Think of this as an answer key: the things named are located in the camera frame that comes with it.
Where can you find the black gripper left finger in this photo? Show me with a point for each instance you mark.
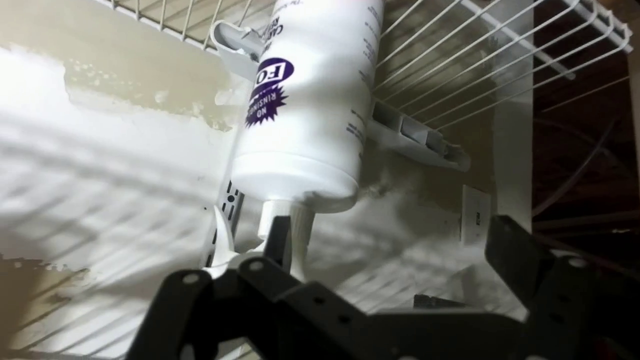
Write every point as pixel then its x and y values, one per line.
pixel 200 312

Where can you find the white slotted wall rail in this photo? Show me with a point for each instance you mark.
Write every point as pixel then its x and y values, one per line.
pixel 233 199

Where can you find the white shelf bracket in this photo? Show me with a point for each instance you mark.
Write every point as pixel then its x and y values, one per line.
pixel 420 137
pixel 237 40

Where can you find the white wall switch plate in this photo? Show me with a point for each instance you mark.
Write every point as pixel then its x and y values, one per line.
pixel 476 217

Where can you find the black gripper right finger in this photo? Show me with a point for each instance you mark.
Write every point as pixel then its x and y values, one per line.
pixel 572 300

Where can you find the white spray bottle purple label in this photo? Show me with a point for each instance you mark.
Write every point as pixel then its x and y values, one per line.
pixel 307 113

